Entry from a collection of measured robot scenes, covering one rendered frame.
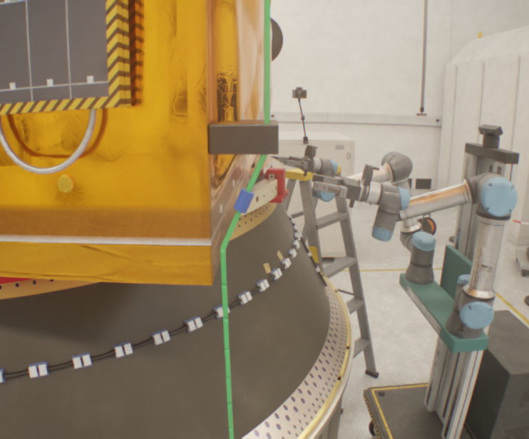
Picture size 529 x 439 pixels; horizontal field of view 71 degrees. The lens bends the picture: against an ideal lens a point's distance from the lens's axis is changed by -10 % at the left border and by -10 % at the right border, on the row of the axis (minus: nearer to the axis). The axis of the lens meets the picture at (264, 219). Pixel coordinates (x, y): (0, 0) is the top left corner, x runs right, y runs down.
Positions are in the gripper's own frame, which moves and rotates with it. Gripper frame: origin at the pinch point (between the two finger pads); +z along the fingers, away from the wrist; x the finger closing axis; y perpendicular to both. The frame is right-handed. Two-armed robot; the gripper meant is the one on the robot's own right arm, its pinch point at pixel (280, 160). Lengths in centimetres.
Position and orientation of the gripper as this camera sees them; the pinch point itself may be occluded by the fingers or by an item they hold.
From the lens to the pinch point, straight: 187.8
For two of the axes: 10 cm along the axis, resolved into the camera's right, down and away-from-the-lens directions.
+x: -4.8, -2.5, 8.4
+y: -1.5, 9.7, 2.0
